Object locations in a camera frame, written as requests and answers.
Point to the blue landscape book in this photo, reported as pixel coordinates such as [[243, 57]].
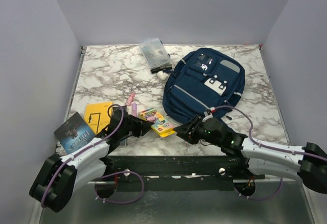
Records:
[[123, 143]]

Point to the colourful crayon box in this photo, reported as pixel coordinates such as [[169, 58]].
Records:
[[161, 125]]

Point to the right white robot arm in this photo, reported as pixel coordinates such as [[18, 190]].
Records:
[[306, 164]]

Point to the yellow notebook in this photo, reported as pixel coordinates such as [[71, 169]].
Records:
[[97, 116]]

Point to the dark fantasy book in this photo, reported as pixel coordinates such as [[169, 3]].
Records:
[[74, 133]]

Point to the navy blue student backpack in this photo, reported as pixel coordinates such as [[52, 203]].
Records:
[[202, 79]]

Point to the clear plastic pencil case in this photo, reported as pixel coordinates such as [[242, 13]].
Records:
[[155, 55]]

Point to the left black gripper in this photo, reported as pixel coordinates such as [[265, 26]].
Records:
[[142, 126]]

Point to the black metal base rail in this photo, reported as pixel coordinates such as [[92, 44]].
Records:
[[164, 173]]

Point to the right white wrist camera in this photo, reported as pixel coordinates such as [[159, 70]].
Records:
[[208, 114]]

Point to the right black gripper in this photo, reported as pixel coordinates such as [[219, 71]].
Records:
[[186, 132]]

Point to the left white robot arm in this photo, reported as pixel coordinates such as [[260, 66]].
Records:
[[61, 176]]

